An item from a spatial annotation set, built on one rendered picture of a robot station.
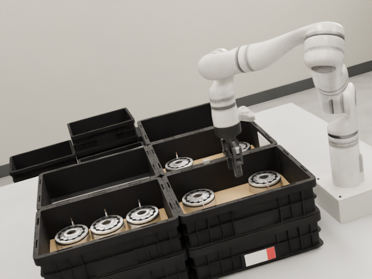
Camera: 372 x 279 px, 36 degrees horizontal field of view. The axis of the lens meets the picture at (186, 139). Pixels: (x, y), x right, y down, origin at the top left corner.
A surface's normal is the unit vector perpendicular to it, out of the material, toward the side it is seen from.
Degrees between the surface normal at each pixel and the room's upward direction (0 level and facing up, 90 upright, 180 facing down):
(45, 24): 90
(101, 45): 90
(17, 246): 0
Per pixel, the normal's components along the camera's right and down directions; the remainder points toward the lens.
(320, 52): -0.40, -0.19
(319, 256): -0.19, -0.91
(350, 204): 0.27, 0.30
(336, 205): -0.94, 0.28
